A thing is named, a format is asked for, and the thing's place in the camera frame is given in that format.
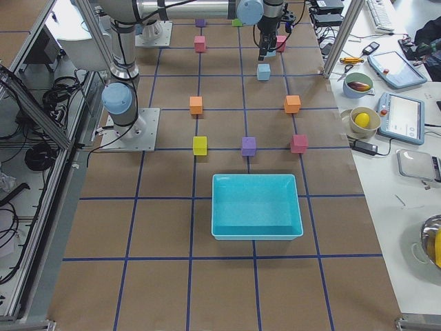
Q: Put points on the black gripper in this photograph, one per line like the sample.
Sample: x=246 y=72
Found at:
x=266 y=28

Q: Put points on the light blue foam block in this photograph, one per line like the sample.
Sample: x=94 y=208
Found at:
x=263 y=72
x=270 y=54

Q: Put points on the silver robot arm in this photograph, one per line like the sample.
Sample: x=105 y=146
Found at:
x=125 y=15

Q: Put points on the pink foam block far left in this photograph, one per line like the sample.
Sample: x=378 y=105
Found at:
x=281 y=43

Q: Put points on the pink foam block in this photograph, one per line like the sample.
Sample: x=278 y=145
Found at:
x=299 y=143
x=281 y=43
x=200 y=44

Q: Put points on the green foam block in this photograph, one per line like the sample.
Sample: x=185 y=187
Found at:
x=237 y=23

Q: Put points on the orange foam block far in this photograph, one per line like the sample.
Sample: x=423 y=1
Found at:
x=292 y=104

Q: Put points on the orange foam block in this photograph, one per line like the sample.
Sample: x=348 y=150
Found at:
x=195 y=105
x=292 y=104

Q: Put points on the pink foam block near left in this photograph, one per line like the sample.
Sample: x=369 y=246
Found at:
x=200 y=44

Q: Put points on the purple foam block left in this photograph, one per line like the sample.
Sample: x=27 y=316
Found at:
x=200 y=23

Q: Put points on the purple foam block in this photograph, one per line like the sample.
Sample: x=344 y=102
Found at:
x=248 y=148
x=200 y=23

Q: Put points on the orange foam block near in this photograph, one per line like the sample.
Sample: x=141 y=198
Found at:
x=195 y=105

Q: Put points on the blue bowl with fruit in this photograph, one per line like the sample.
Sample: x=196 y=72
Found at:
x=356 y=85

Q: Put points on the purple foam block right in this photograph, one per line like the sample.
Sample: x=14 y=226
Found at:
x=248 y=148

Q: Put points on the pink foam block right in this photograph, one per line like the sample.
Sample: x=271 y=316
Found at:
x=299 y=143

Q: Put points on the white keyboard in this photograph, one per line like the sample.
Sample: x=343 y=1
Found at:
x=378 y=15

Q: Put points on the teach pendant far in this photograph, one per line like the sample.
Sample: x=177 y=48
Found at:
x=395 y=70

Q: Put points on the teach pendant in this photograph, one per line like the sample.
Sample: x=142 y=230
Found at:
x=395 y=70
x=401 y=118

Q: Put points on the yellow foam block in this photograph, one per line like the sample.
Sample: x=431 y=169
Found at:
x=199 y=146

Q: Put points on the beige bowl with lemon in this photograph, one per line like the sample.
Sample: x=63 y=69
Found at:
x=360 y=122

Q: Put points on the black power adapter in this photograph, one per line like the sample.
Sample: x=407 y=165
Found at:
x=364 y=147

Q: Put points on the teach pendant near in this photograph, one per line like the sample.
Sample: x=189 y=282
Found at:
x=401 y=118

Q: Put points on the teal plastic tray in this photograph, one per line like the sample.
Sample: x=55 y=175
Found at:
x=255 y=207

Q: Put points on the grey digital scale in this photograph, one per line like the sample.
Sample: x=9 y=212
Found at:
x=420 y=165

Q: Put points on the steel bowl with banana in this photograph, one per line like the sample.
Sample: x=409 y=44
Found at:
x=427 y=249

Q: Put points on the gold screwdriver handle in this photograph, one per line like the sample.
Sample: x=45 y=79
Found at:
x=351 y=60

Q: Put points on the aluminium frame post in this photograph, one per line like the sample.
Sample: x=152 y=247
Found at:
x=348 y=22

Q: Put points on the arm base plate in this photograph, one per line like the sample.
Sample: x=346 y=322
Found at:
x=155 y=35
x=141 y=137

